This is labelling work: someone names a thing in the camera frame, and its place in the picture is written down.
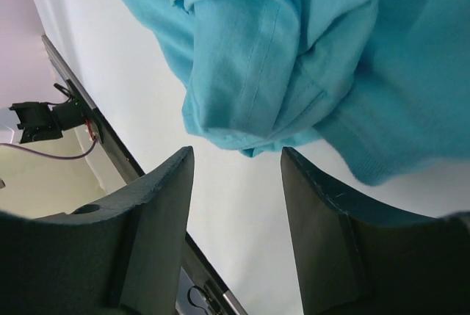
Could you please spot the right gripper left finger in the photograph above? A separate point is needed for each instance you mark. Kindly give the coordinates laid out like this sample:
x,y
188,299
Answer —
x,y
120,254

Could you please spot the teal t shirt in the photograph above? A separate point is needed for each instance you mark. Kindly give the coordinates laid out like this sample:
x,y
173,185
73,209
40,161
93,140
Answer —
x,y
384,82

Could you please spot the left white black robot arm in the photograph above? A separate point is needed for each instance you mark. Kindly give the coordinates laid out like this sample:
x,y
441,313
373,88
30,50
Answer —
x,y
38,121

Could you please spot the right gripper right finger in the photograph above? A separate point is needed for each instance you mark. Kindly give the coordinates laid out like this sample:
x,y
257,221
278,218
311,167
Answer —
x,y
356,255

